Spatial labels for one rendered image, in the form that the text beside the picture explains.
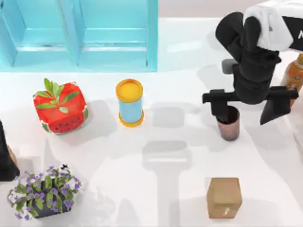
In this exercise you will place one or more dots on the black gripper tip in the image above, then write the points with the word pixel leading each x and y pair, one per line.
pixel 6 160

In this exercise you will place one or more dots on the yellow and blue can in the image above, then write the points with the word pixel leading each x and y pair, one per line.
pixel 130 108

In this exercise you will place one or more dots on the light blue rack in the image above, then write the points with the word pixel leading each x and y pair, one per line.
pixel 113 35

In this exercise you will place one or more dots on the brown bread loaf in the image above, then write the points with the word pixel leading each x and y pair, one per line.
pixel 223 198

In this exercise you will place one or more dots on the brown ribbed cup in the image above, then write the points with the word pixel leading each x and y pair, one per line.
pixel 229 131

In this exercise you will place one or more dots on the purple flower plant pot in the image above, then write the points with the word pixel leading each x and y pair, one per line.
pixel 45 196

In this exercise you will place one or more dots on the orange bottle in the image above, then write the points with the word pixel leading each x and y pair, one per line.
pixel 294 75

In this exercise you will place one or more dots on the watermelon pattern plant pot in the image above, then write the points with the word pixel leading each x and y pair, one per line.
pixel 68 113

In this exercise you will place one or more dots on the pale grey rounded box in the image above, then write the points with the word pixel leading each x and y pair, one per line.
pixel 227 66

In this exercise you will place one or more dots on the small brown box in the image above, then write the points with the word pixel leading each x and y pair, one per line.
pixel 12 156

